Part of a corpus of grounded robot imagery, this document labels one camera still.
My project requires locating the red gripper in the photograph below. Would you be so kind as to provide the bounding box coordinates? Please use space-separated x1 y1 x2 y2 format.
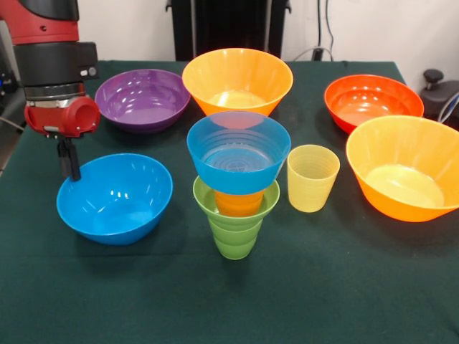
24 95 102 182

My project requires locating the round blue plastic bowl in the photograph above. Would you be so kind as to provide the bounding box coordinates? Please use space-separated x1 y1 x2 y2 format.
56 153 174 247

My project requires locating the green plastic bowl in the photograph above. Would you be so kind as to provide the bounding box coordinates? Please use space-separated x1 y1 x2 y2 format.
192 174 281 229

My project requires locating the shallow translucent blue bowl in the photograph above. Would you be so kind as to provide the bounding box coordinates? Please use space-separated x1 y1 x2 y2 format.
186 110 292 196

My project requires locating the orange plastic cup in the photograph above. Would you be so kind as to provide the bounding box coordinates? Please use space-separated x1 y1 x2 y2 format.
214 189 266 217

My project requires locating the green plastic cup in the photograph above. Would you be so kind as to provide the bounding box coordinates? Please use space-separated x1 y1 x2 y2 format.
211 218 265 260

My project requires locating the black office chair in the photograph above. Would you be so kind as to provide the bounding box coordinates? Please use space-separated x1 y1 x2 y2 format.
0 84 29 173

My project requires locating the purple plastic bowl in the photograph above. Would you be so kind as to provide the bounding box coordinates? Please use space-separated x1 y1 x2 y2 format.
94 69 191 135

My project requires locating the black computer case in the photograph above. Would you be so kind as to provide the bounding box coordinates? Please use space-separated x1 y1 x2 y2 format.
0 21 22 112

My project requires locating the large orange plastic bowl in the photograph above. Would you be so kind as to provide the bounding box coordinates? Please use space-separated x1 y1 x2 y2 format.
181 48 294 118
346 115 459 223

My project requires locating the yellow plastic cup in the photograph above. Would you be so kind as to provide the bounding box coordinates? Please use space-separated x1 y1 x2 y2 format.
286 144 341 214

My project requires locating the dark green tablecloth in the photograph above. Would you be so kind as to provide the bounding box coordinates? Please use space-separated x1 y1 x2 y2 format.
0 59 459 344

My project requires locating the red plastic bowl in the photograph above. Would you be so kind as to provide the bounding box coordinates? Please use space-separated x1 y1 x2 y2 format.
323 74 425 135

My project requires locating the black chair with knob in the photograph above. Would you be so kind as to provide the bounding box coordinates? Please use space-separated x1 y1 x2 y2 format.
420 69 459 130

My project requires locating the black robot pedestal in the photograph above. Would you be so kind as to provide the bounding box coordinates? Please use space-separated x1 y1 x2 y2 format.
166 0 292 62

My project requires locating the black wall cable with plug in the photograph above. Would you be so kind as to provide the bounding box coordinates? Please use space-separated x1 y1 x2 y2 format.
312 0 324 61

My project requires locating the thin black wall cable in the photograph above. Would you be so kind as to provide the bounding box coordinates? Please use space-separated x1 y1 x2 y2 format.
324 0 336 49

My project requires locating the white blue cable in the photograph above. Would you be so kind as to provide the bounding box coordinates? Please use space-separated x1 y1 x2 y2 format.
437 91 459 123

